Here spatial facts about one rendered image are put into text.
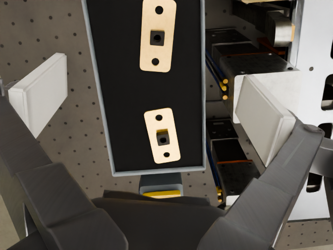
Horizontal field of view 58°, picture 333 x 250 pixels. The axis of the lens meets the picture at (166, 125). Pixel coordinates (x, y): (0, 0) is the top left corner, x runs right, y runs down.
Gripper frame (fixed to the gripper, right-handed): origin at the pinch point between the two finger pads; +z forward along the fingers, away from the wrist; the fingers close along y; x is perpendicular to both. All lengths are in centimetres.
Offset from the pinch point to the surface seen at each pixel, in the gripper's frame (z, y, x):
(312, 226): 65, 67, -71
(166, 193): 19.4, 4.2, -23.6
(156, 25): 18.7, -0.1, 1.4
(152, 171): 18.3, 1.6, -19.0
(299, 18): 34.6, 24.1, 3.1
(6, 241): 135, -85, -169
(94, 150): 65, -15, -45
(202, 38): 18.4, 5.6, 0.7
